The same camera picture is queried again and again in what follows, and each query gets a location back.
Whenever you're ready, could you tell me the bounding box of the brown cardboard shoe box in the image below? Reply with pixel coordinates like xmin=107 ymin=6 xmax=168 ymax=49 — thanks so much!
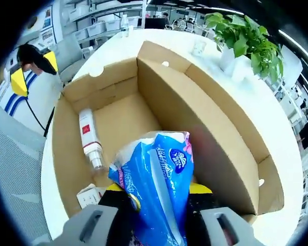
xmin=51 ymin=40 xmax=285 ymax=226

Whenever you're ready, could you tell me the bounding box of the potted green plant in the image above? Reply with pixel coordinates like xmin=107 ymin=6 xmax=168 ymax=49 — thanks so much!
xmin=204 ymin=12 xmax=285 ymax=84

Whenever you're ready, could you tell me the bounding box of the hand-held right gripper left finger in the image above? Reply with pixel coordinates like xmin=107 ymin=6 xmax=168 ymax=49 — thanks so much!
xmin=52 ymin=183 xmax=144 ymax=246

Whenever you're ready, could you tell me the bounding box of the grey mesh office chair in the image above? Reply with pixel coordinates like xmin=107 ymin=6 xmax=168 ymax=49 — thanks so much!
xmin=0 ymin=102 xmax=53 ymax=243

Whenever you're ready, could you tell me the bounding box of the clear water bottle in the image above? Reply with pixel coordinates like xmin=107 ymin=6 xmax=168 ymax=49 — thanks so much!
xmin=120 ymin=14 xmax=131 ymax=38

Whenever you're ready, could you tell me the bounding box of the metal shelf rack with bins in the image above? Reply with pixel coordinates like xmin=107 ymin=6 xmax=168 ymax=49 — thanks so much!
xmin=61 ymin=0 xmax=147 ymax=44

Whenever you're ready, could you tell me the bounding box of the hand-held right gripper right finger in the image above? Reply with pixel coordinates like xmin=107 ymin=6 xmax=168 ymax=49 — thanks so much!
xmin=187 ymin=183 xmax=262 ymax=246

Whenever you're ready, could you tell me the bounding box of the small clear glass cup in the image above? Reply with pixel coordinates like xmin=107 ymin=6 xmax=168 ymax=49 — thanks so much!
xmin=191 ymin=40 xmax=206 ymax=56

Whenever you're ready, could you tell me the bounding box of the blue picture poster board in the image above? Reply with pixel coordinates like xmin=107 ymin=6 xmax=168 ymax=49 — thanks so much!
xmin=40 ymin=4 xmax=54 ymax=45

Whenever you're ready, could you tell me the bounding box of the black cable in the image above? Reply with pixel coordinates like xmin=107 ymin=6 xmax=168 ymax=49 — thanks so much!
xmin=25 ymin=96 xmax=55 ymax=138

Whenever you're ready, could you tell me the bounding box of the white blue striped panel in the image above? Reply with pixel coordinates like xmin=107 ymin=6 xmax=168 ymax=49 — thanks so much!
xmin=0 ymin=70 xmax=41 ymax=117

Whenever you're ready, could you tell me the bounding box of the white bottle with red label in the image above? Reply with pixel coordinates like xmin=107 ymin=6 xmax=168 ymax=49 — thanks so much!
xmin=79 ymin=108 xmax=106 ymax=178

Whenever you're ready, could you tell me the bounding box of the small white carton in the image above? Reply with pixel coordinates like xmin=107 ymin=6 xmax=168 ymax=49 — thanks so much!
xmin=76 ymin=183 xmax=106 ymax=210

